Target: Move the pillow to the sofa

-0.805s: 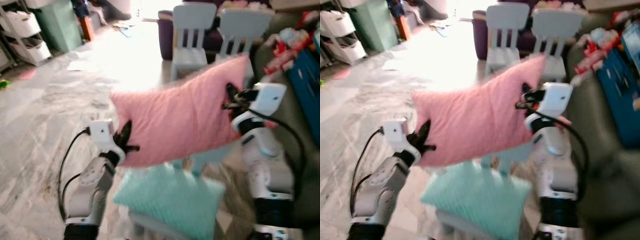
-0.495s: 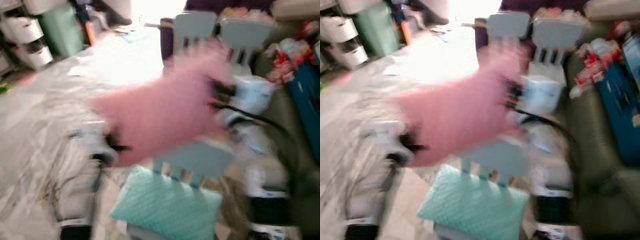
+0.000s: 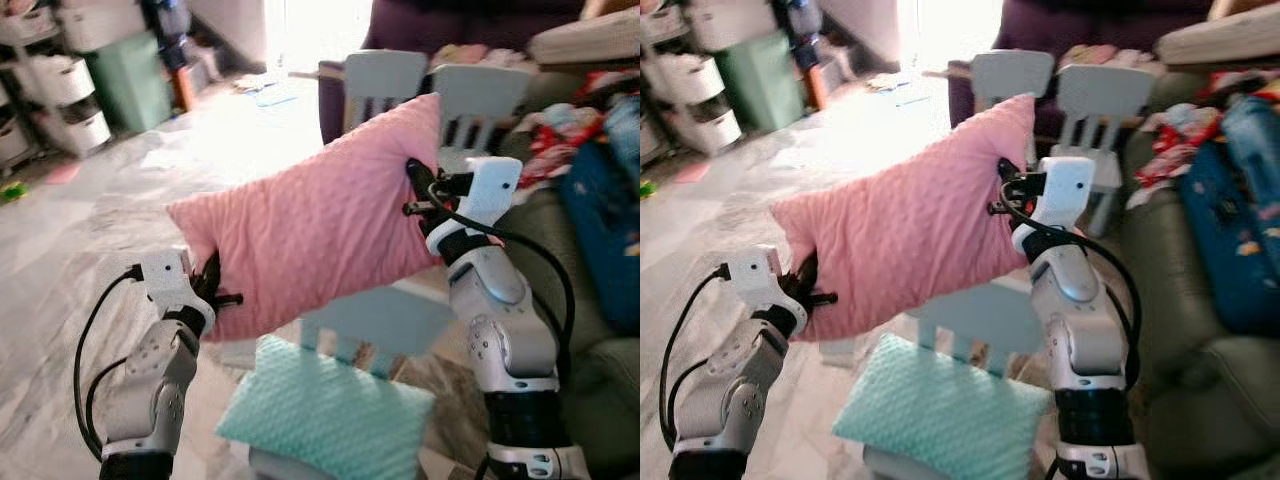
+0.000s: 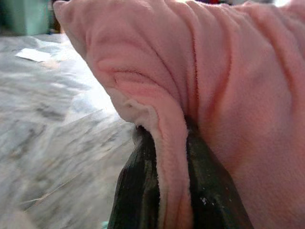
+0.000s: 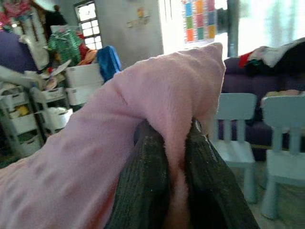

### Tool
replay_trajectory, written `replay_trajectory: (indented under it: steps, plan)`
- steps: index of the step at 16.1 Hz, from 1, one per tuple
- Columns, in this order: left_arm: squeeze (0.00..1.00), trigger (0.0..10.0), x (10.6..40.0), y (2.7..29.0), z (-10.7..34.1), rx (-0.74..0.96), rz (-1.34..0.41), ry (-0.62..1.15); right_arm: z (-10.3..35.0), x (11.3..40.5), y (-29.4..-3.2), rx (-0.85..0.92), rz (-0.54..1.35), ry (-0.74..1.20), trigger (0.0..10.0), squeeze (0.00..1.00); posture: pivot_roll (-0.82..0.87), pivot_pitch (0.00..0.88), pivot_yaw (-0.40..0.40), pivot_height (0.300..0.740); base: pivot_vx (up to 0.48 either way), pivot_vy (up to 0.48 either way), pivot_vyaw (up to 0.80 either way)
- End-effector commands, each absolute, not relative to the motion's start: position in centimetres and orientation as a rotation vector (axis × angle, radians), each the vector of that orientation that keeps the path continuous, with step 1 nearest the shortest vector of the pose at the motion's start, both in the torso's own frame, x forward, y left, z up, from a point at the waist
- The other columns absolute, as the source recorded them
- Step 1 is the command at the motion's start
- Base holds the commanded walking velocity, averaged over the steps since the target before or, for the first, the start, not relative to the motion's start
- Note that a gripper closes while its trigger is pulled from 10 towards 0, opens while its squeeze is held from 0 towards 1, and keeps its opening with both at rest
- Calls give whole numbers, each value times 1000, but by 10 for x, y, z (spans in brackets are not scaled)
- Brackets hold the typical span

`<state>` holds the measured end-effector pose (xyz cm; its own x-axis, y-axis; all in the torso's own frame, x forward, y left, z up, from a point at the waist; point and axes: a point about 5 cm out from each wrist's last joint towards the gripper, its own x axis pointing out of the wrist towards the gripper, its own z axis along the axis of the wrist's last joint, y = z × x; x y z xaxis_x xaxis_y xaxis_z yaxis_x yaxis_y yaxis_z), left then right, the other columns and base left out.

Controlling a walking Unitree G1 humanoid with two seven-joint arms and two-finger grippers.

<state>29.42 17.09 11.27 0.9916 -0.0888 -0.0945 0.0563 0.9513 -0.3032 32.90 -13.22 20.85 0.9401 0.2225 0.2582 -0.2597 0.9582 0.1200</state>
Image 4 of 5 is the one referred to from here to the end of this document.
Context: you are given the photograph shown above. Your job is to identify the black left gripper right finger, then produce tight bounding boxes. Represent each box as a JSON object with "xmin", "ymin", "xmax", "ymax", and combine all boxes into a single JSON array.
[{"xmin": 185, "ymin": 116, "xmax": 254, "ymax": 229}]

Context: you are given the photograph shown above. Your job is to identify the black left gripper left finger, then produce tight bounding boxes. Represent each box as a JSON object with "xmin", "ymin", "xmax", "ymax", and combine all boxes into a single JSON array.
[{"xmin": 107, "ymin": 125, "xmax": 161, "ymax": 229}]

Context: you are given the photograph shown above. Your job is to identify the pink plush pillow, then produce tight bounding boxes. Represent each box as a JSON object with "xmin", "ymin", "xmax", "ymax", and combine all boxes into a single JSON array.
[{"xmin": 52, "ymin": 0, "xmax": 305, "ymax": 229}]

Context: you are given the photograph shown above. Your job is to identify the white paper sheet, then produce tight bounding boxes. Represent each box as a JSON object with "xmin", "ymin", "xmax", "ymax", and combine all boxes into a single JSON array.
[{"xmin": 15, "ymin": 47, "xmax": 52, "ymax": 63}]

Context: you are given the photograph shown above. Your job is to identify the light green cabinet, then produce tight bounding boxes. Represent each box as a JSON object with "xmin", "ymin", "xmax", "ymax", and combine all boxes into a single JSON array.
[{"xmin": 0, "ymin": 0, "xmax": 52, "ymax": 37}]

